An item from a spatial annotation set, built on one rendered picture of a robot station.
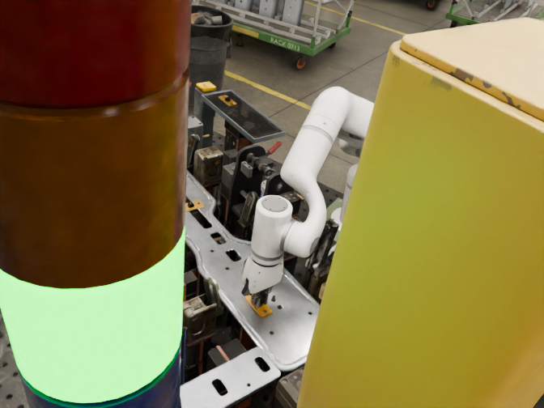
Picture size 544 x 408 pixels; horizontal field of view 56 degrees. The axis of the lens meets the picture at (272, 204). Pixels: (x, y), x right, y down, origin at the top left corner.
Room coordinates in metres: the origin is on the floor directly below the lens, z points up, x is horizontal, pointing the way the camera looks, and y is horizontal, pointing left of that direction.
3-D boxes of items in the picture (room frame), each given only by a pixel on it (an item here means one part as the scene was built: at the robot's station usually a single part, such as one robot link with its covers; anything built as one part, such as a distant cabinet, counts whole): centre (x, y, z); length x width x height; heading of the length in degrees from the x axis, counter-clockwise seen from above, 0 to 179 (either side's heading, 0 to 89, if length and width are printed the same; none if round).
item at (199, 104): (1.92, 0.34, 0.92); 0.08 x 0.08 x 0.44; 41
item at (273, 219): (0.94, -0.01, 1.29); 0.09 x 0.08 x 0.13; 69
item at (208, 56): (4.11, 0.78, 0.36); 0.54 x 0.50 x 0.73; 150
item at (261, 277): (0.94, -0.01, 1.14); 0.10 x 0.07 x 0.11; 131
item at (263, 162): (1.39, 0.04, 0.94); 0.18 x 0.13 x 0.49; 41
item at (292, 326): (1.34, 0.28, 1.00); 1.38 x 0.22 x 0.02; 41
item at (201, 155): (1.55, 0.25, 0.89); 0.13 x 0.11 x 0.38; 131
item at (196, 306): (0.88, 0.15, 0.87); 0.12 x 0.09 x 0.35; 131
